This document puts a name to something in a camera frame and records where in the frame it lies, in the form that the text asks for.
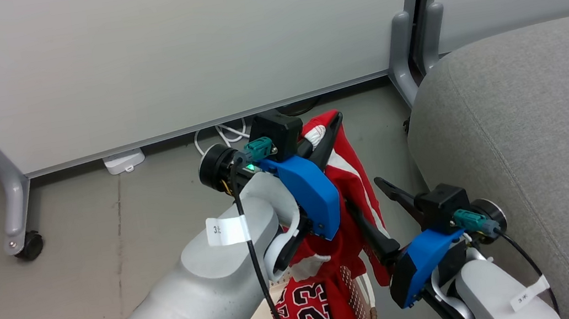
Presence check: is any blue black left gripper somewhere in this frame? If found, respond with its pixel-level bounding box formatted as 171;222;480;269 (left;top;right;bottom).
194;111;361;258

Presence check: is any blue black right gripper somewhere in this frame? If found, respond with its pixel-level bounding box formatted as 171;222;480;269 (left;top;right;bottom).
342;160;517;315

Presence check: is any red basketball jersey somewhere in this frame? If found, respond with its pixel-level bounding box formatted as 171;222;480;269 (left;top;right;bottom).
249;105;400;319

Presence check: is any white paper tag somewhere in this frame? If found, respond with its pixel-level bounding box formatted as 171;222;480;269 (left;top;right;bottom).
508;274;553;313
205;213;250;248

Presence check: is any wide white partition panel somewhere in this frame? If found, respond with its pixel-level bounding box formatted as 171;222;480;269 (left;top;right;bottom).
0;0;449;183

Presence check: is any white power strip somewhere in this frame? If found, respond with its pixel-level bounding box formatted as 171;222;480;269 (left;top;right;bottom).
102;148;147;177

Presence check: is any black caster wheel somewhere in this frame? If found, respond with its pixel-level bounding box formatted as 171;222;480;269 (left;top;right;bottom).
13;229;47;263

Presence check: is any grey partition foot with caster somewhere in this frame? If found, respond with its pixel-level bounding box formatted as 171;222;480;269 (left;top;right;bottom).
0;125;47;265

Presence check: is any teal cable connector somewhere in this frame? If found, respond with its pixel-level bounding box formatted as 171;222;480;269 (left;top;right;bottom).
241;135;277;164
450;204;502;242

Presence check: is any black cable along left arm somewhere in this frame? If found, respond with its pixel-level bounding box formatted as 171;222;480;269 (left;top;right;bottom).
226;150;299;319

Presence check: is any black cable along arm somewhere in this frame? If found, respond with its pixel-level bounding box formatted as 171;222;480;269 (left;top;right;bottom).
495;223;561;319
226;150;299;319

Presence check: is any white looped floor cable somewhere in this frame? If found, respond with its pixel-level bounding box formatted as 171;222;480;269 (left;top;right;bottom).
192;119;251;158

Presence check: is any black cable along right arm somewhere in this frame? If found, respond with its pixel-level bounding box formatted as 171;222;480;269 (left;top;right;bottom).
495;223;561;319

